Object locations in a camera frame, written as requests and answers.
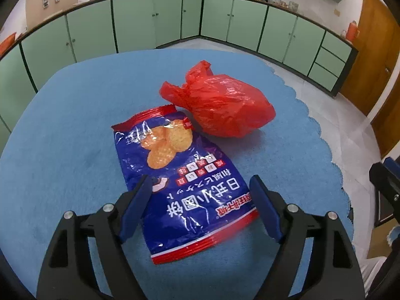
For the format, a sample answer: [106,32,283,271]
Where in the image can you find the orange thermos flask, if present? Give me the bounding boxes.
[345,21,359,43]

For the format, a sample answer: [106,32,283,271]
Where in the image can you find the brown cardboard board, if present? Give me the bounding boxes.
[25,0,79,31]

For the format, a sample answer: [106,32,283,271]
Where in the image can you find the blue scalloped table cloth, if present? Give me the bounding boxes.
[1,49,354,292]

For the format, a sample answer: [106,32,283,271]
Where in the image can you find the red plastic bag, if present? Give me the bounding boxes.
[159,60,276,138]

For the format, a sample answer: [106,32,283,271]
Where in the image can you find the brown wooden door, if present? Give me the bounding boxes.
[340,0,399,115]
[371,83,400,158]

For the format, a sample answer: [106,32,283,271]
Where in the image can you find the blue snack wrapper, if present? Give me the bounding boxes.
[112,105,258,264]

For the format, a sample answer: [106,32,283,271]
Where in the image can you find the green lower kitchen cabinets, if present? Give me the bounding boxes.
[1,0,357,144]

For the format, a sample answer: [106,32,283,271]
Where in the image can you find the orange plastic basket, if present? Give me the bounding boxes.
[0,32,16,56]

